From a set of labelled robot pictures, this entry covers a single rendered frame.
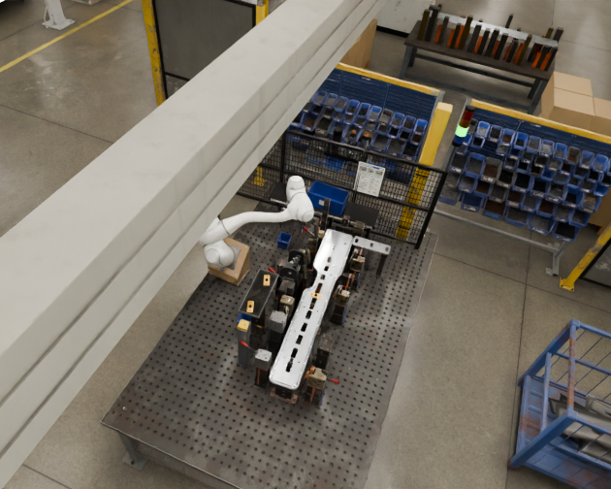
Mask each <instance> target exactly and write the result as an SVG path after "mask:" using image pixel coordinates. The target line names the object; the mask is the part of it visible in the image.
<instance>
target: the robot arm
mask: <svg viewBox="0 0 611 489"><path fill-rule="evenodd" d="M286 195H287V203H286V205H287V209H285V208H284V207H283V209H282V211H281V212H279V213H270V212H244V213H241V214H238V215H235V216H232V217H229V218H226V219H223V220H221V221H220V220H219V219H218V217H217V218H216V219H215V220H214V222H213V223H212V224H211V225H210V227H209V228H208V229H207V231H206V232H205V233H204V234H203V236H202V237H201V238H200V240H199V242H200V244H201V245H202V247H203V249H204V253H205V259H206V261H207V262H208V263H209V264H210V265H211V266H213V267H220V272H221V273H223V272H224V270H225V268H226V267H227V268H229V269H231V270H233V271H234V270H235V269H236V263H237V260H238V256H239V253H240V251H241V248H240V247H236V246H233V245H230V244H225V243H224V241H223V239H225V238H226V237H228V236H229V235H231V234H232V233H233V232H235V231H236V230H237V229H238V228H240V227H241V226H243V225H244V224H245V223H248V222H279V223H280V228H281V227H282V224H283V221H286V220H290V219H296V220H298V221H299V222H300V223H301V224H302V226H301V233H300V234H302V232H303V230H304V229H305V227H307V222H308V221H310V220H311V219H312V218H313V215H314V210H313V206H312V204H311V202H310V200H309V198H308V197H307V195H306V189H305V184H304V181H303V179H302V178H301V177H299V176H294V177H291V178H290V179H289V180H288V183H287V187H286Z"/></svg>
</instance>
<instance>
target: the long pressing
mask: <svg viewBox="0 0 611 489"><path fill-rule="evenodd" d="M353 240H354V238H353V236H351V235H348V234H345V233H342V232H339V231H336V230H332V229H328V230H327V231H326V233H325V236H324V238H323V241H322V243H321V245H320V247H319V249H318V252H317V254H316V257H315V259H314V262H313V268H314V269H315V271H316V272H317V277H316V280H315V282H314V284H313V286H312V287H310V288H308V289H306V290H304V292H303V294H302V297H301V299H300V302H299V303H298V306H297V308H296V311H295V313H294V316H293V318H292V320H291V323H290V325H289V328H288V330H287V333H286V335H285V338H284V340H283V343H282V345H281V348H280V350H279V352H278V354H277V356H276V359H275V361H274V364H273V368H272V370H271V373H270V376H269V380H270V382H271V383H273V384H276V385H279V386H282V387H285V388H288V389H291V390H294V389H297V388H298V387H299V384H300V382H301V379H302V376H303V373H304V370H305V367H306V363H307V360H308V357H309V354H310V351H311V349H312V347H313V344H314V341H315V338H316V335H317V332H318V330H319V327H320V324H321V321H322V318H323V315H324V313H325V310H326V307H327V305H328V302H329V299H330V297H331V294H332V291H333V288H334V285H335V282H336V280H337V278H338V277H340V276H341V274H342V272H343V269H344V266H345V263H346V260H347V257H348V254H349V251H350V248H351V246H352V243H353ZM335 246H336V247H335ZM334 247H335V249H333V248H334ZM329 256H331V257H332V262H331V263H329V262H327V259H328V257H329ZM325 266H327V267H329V269H328V271H327V272H326V271H324V268H325ZM322 275H325V279H324V280H321V279H320V278H321V276H322ZM318 283H322V287H321V290H320V292H319V294H321V295H322V298H321V299H318V298H316V299H317V300H316V303H315V306H314V308H313V310H311V309H310V308H309V306H310V304H311V301H312V298H314V297H311V296H309V295H310V292H314V293H315V291H316V288H317V285H318ZM309 310H310V311H312V314H311V316H310V319H306V314H307V312H308V311H309ZM304 323H307V326H306V329H305V331H304V332H302V331H301V329H302V326H303V324H304ZM294 331H296V332H294ZM299 335H301V336H303V338H302V341H301V344H296V341H297V338H298V336H299ZM294 348H297V349H298V352H297V354H296V357H295V358H293V359H294V360H293V362H291V361H290V358H291V354H292V351H293V349H294ZM284 357H285V358H284ZM288 362H291V363H293V365H292V368H291V370H290V372H289V373H287V372H285V370H286V367H287V364H288ZM299 362H300V363H299Z"/></svg>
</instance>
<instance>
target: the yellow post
mask: <svg viewBox="0 0 611 489"><path fill-rule="evenodd" d="M451 112H452V105H449V104H445V103H440V102H439V103H437V107H436V110H435V113H434V118H433V121H432V124H431V127H430V130H429V133H428V136H427V139H426V141H425V144H424V147H423V151H422V154H421V157H420V160H419V163H420V164H424V165H428V166H433V164H434V158H435V155H436V151H437V148H438V146H439V144H440V141H441V139H442V136H443V134H444V131H445V128H446V125H447V122H448V120H449V117H450V114H451ZM419 169H420V170H419ZM416 171H419V173H418V172H415V175H414V176H415V177H414V178H413V181H415V182H413V183H412V184H411V186H412V187H410V189H409V193H408V196H407V199H406V202H408V201H409V204H410V203H411V202H412V204H416V205H419V204H418V203H419V202H420V201H419V200H420V199H421V198H420V197H422V196H421V194H423V193H422V191H424V190H420V191H419V189H423V188H425V187H424V185H423V184H425V183H426V180H427V178H428V173H429V172H430V170H427V172H426V169H424V170H423V169H422V168H418V167H417V169H416ZM422 171H423V173H420V172H422ZM424 173H426V174H424ZM421 174H422V176H421ZM417 175H418V176H417ZM424 176H425V177H424ZM416 177H419V178H416ZM420 177H421V178H423V179H424V180H423V179H420ZM416 182H419V183H416ZM414 183H415V184H414ZM420 183H423V184H422V185H421V184H420ZM417 185H418V186H417ZM413 186H414V187H416V188H419V189H416V188H413ZM420 186H421V188H420ZM412 189H413V190H412ZM415 190H416V192H415ZM410 192H413V193H410ZM418 192H419V194H420V195H418V197H417V194H418ZM414 193H417V194H415V195H414ZM410 195H411V196H410ZM413 196H414V199H413V201H412V199H411V198H413ZM408 197H410V199H409V198H408ZM416 198H417V199H418V200H415V199H416ZM415 201H416V203H415ZM415 210H416V209H414V210H412V208H411V209H409V207H407V208H403V211H402V216H401V219H400V220H401V221H400V222H399V225H398V228H397V229H399V230H402V231H400V232H399V230H397V231H396V235H395V236H398V237H401V238H404V239H405V238H406V237H404V236H403V235H405V236H407V235H408V234H407V233H406V232H409V231H408V230H409V227H411V226H410V224H409V223H411V221H413V220H412V219H413V218H414V217H413V216H414V214H415V213H416V212H415ZM408 211H409V212H410V213H409V214H408V215H407V213H408ZM404 212H406V213H404ZM411 213H413V214H411ZM410 215H411V216H410ZM403 216H405V217H403ZM406 217H410V218H412V219H409V218H406ZM405 220H406V221H405ZM408 220H409V222H408ZM402 221H405V224H404V222H403V223H402ZM406 222H408V225H407V223H406ZM400 225H402V226H400ZM403 226H405V227H403ZM406 226H407V227H408V228H406ZM400 227H401V229H400ZM402 228H403V229H402ZM405 229H406V230H405ZM404 231H405V232H404ZM398 233H399V235H397V234H398ZM401 234H402V236H401Z"/></svg>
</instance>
